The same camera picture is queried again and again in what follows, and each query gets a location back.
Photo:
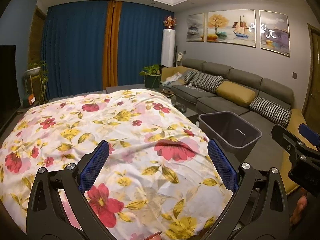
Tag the red gold flower ornament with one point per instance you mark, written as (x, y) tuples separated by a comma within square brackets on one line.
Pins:
[(169, 22)]

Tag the person's right hand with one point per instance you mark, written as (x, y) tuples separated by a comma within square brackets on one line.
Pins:
[(300, 207)]

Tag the white handheld vacuum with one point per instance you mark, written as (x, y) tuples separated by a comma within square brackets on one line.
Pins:
[(178, 57)]

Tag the small framed landscape painting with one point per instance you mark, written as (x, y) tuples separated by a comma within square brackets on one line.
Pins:
[(195, 27)]

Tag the framed purple whale painting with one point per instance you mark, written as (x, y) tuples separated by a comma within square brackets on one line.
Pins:
[(274, 33)]

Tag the orange box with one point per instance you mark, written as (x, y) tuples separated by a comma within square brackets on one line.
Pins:
[(30, 99)]

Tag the potted plant in dark pot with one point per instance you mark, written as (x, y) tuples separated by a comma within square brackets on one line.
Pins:
[(151, 78)]

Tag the wide framed sailboat painting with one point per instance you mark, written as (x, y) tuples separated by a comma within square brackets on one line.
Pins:
[(231, 28)]

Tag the wooden door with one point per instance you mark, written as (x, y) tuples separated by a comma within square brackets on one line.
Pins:
[(313, 75)]

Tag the grey plastic trash bin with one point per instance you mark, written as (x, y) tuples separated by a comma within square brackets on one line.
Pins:
[(225, 127)]

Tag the white tower air conditioner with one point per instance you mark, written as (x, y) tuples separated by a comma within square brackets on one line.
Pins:
[(167, 47)]

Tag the yellow cushion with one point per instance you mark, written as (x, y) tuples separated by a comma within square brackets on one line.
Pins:
[(236, 93)]

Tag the small patterned cushion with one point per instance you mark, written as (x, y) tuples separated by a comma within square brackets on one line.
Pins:
[(188, 76)]

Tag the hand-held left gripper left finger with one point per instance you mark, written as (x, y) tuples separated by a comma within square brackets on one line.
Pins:
[(95, 165)]

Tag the grey sectional sofa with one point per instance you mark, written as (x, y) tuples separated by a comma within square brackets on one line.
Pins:
[(225, 102)]

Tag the glass teapot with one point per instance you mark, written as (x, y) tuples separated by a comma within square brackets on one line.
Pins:
[(173, 98)]

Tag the white cloth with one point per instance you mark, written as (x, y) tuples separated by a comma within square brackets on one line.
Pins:
[(174, 78)]

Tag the blue curtain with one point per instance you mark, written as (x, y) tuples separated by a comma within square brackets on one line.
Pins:
[(75, 52), (142, 42)]

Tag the glass ashtray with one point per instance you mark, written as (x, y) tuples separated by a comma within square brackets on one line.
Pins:
[(182, 108)]

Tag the floral printed blanket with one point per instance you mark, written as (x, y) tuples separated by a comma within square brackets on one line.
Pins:
[(137, 135)]

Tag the wooden wall panel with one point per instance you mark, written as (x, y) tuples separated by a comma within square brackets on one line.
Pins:
[(36, 37)]

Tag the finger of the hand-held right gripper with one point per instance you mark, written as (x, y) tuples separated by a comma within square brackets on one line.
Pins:
[(308, 131), (283, 136)]

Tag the trailing plant on stand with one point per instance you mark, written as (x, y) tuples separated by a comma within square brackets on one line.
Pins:
[(37, 77)]

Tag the wall socket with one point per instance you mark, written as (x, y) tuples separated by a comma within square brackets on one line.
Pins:
[(295, 75)]

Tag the long patterned cushion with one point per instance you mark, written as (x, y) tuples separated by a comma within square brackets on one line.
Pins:
[(206, 82)]

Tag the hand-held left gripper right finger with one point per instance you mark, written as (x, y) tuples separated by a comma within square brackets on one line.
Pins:
[(222, 165)]

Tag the black television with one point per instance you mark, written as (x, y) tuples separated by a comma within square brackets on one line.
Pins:
[(7, 87)]

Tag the orange curtain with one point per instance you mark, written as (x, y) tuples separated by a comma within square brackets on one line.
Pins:
[(111, 45)]

